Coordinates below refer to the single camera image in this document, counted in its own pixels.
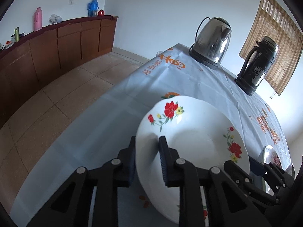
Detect green bottle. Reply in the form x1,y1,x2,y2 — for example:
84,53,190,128
14,27,20,42

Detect black thermos flask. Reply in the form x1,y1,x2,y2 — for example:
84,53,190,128
235,36,278,96

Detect light blue printed tablecloth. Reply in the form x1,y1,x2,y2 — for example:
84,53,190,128
10,44,291,226

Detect stainless steel electric kettle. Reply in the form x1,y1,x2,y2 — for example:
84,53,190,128
189,17,232,70

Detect pink thermos bottle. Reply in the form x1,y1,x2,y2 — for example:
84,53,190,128
34,7,43,31

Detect white plate red flowers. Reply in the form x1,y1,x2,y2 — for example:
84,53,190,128
136,96,250,223

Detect brown wooden sideboard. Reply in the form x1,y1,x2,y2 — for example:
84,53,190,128
1,15,118,125

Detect white bowl pink flowers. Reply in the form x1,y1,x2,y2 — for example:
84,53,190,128
258,145,282,168

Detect small red object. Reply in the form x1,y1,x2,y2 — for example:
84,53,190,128
98,10,105,16

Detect crumpled plastic bag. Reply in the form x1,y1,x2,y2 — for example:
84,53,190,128
49,14,63,25

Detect blue thermos jug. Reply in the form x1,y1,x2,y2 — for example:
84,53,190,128
87,0,99,17

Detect bamboo window blind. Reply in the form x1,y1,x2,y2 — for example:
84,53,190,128
238,0,303,96

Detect white enamel bowl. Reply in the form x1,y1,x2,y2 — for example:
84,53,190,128
285,164,295,178

